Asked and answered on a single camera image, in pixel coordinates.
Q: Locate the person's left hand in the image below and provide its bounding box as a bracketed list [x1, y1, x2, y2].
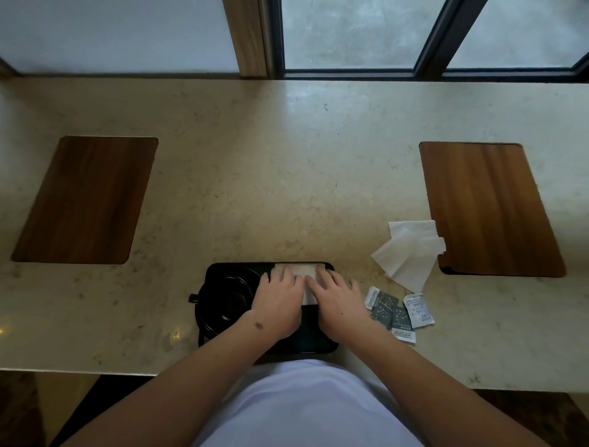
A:
[250, 266, 306, 342]

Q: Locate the person's right hand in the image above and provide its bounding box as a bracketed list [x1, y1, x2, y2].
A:
[306, 266, 374, 345]

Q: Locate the person's left forearm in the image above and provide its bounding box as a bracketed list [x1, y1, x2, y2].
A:
[60, 311, 278, 447]

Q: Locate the person's right forearm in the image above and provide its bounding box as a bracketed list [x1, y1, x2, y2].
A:
[344, 322, 550, 447]

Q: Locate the black cup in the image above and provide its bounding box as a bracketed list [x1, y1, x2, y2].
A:
[188, 272, 259, 335]

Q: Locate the crumpled white paper napkin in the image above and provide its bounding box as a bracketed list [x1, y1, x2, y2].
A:
[370, 227, 446, 294]

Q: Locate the dark grey white-edged sachet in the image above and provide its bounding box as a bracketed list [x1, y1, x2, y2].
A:
[391, 306, 417, 344]

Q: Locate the black rectangular tray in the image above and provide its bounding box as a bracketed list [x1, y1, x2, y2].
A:
[197, 262, 340, 356]

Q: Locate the large white printed sachet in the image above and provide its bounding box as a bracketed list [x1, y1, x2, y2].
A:
[403, 293, 435, 329]

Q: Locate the flat white paper napkin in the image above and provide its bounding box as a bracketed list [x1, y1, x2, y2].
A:
[388, 220, 438, 240]

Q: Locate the person's white shirt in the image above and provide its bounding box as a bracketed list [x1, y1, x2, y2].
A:
[191, 359, 425, 447]

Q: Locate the brown wooden placemat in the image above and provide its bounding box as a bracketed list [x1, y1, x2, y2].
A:
[419, 141, 567, 278]
[11, 135, 159, 265]

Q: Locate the wooden post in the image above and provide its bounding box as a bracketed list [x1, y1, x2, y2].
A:
[222, 0, 270, 78]

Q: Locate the dark window frame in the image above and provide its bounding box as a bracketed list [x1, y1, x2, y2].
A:
[263, 0, 589, 84]

